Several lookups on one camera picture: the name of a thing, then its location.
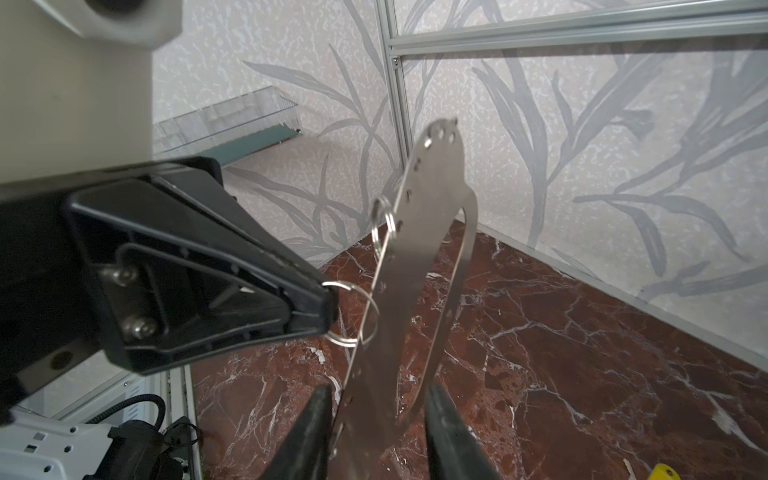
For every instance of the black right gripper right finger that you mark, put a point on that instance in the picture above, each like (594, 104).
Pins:
(452, 451)

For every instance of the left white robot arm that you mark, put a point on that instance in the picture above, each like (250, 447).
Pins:
(37, 448)

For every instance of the aluminium cage frame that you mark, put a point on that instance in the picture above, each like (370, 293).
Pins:
(666, 20)

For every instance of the yellow key tag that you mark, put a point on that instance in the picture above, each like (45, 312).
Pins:
(663, 472)

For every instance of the clear plastic wall tray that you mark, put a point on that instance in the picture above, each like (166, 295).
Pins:
(231, 130)

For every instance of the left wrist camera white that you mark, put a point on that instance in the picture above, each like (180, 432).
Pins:
(76, 83)

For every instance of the silver metal key holder plate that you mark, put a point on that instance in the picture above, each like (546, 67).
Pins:
(433, 192)

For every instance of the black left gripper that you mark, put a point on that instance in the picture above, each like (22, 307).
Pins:
(159, 267)

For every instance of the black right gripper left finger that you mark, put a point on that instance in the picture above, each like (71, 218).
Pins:
(304, 453)

